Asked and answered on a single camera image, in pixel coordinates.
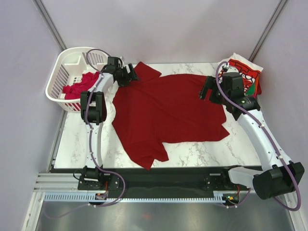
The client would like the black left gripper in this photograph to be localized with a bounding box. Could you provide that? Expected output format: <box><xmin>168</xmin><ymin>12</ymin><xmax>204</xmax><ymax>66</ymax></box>
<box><xmin>116</xmin><ymin>64</ymin><xmax>140</xmax><ymax>89</ymax></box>

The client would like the dark red t-shirt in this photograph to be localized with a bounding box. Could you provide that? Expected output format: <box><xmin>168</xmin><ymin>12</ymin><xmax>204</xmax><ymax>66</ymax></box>
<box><xmin>112</xmin><ymin>63</ymin><xmax>229</xmax><ymax>169</ymax></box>

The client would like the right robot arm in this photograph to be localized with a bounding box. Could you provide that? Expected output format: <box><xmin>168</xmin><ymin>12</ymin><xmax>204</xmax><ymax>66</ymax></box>
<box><xmin>199</xmin><ymin>62</ymin><xmax>305</xmax><ymax>200</ymax></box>

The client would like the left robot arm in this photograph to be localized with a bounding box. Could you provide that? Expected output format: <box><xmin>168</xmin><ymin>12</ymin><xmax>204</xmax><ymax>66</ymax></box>
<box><xmin>78</xmin><ymin>57</ymin><xmax>139</xmax><ymax>190</ymax></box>

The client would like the folded white t-shirt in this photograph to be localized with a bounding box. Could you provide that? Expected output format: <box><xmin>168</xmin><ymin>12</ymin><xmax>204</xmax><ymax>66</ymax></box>
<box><xmin>222</xmin><ymin>53</ymin><xmax>263</xmax><ymax>72</ymax></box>

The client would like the folded green t-shirt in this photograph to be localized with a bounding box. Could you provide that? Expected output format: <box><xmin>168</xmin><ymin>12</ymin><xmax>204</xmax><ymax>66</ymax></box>
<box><xmin>245</xmin><ymin>84</ymin><xmax>256</xmax><ymax>96</ymax></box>

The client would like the folded coca-cola t-shirt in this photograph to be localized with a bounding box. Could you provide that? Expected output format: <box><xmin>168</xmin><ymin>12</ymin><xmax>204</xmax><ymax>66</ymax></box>
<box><xmin>229</xmin><ymin>59</ymin><xmax>261</xmax><ymax>93</ymax></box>

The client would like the folded orange t-shirt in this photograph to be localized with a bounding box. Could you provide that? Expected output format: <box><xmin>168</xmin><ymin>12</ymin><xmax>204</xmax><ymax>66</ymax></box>
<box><xmin>254</xmin><ymin>77</ymin><xmax>262</xmax><ymax>97</ymax></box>

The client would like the bright red shirt in basket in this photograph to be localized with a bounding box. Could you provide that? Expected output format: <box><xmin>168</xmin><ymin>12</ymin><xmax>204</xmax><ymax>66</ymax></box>
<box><xmin>63</xmin><ymin>72</ymin><xmax>100</xmax><ymax>100</ymax></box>

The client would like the white plastic laundry basket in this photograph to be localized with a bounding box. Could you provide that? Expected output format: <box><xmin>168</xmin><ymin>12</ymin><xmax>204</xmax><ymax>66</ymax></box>
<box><xmin>45</xmin><ymin>47</ymin><xmax>110</xmax><ymax>113</ymax></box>

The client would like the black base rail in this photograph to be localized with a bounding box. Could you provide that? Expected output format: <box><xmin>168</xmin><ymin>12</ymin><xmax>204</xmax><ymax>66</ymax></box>
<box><xmin>51</xmin><ymin>167</ymin><xmax>248</xmax><ymax>198</ymax></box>

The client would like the right aluminium frame post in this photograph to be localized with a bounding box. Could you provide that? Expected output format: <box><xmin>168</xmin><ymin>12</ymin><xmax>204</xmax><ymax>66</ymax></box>
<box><xmin>248</xmin><ymin>0</ymin><xmax>289</xmax><ymax>62</ymax></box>

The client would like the aluminium frame post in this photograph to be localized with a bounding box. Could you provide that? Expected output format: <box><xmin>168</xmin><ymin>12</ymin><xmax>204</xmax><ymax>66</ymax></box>
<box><xmin>248</xmin><ymin>0</ymin><xmax>289</xmax><ymax>62</ymax></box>
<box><xmin>33</xmin><ymin>0</ymin><xmax>67</xmax><ymax>51</ymax></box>

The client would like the left aluminium frame post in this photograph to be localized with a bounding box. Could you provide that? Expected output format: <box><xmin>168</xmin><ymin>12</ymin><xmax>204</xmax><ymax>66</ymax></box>
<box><xmin>33</xmin><ymin>0</ymin><xmax>67</xmax><ymax>51</ymax></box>

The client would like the white slotted cable duct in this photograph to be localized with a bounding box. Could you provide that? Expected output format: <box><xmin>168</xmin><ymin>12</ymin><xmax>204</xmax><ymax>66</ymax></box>
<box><xmin>43</xmin><ymin>191</ymin><xmax>236</xmax><ymax>203</ymax></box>

